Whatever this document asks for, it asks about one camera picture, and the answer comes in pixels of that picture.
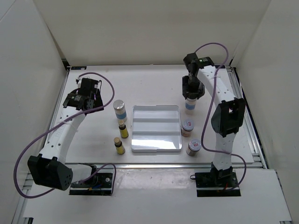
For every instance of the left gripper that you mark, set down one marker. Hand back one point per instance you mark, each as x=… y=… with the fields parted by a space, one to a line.
x=97 y=99

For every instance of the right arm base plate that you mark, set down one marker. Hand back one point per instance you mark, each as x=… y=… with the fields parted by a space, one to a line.
x=206 y=186

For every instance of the blue-label bead jar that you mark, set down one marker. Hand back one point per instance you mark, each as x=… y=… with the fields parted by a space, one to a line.
x=190 y=105
x=120 y=110

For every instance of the lower yellow small bottle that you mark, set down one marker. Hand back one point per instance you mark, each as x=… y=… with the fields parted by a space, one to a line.
x=119 y=146

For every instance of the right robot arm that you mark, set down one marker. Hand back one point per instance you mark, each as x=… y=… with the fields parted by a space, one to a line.
x=227 y=117

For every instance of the upper yellow small bottle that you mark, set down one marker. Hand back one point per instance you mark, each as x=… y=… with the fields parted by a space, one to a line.
x=123 y=129

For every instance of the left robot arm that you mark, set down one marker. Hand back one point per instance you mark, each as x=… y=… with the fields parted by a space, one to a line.
x=48 y=168

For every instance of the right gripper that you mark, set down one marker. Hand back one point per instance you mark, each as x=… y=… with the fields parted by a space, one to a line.
x=199 y=91

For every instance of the yellow small bottle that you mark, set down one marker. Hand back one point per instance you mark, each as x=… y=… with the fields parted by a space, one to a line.
x=119 y=146
x=123 y=129

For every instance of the spice jar red label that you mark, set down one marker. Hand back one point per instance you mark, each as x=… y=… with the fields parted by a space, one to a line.
x=193 y=147
x=187 y=128

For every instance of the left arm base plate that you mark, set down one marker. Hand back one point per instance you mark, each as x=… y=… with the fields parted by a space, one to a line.
x=101 y=184

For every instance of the white divided tray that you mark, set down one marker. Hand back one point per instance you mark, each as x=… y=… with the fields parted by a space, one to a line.
x=156 y=129

